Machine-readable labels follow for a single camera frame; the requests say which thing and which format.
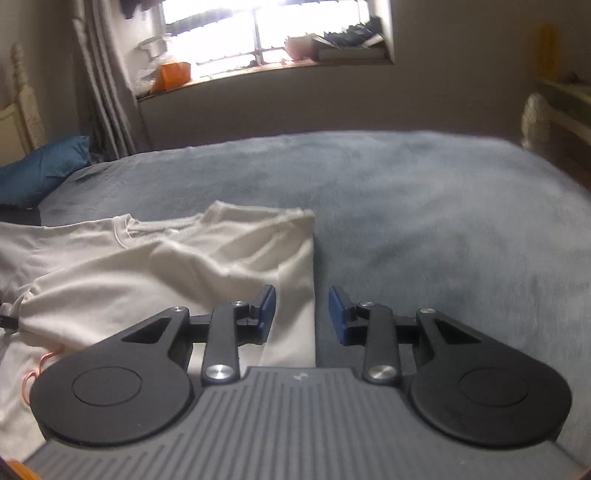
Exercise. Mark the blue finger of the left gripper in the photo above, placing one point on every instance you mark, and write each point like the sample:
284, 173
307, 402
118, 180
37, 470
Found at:
8, 318

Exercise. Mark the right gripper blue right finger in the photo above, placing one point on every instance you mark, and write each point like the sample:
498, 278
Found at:
372, 326

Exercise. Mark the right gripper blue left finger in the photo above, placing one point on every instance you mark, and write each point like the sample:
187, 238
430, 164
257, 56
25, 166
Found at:
232, 325

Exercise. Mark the cream bear hoodie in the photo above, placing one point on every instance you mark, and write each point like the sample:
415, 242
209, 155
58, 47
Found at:
72, 286

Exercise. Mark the blue pillow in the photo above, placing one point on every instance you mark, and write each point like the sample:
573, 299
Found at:
25, 183

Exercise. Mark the grey fleece bed blanket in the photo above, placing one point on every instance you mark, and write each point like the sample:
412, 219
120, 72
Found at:
478, 228

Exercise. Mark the cream carved headboard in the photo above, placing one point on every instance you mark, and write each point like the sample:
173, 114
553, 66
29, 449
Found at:
22, 128

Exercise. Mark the grey curtain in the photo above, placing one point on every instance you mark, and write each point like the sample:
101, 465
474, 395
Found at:
107, 107

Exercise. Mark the orange bag on sill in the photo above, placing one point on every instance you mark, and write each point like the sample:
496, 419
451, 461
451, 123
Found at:
170, 76

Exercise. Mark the white ribbed lamp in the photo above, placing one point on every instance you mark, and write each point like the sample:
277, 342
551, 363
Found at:
536, 123

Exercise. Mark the white wooden desk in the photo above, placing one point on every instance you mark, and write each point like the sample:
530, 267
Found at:
568, 144

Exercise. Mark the pink flower pot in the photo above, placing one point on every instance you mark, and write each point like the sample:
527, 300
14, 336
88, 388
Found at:
300, 48

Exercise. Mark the yellow box on desk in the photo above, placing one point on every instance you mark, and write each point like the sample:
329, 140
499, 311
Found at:
549, 52

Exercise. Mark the dark hanging garment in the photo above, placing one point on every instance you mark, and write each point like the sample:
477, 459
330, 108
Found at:
129, 7

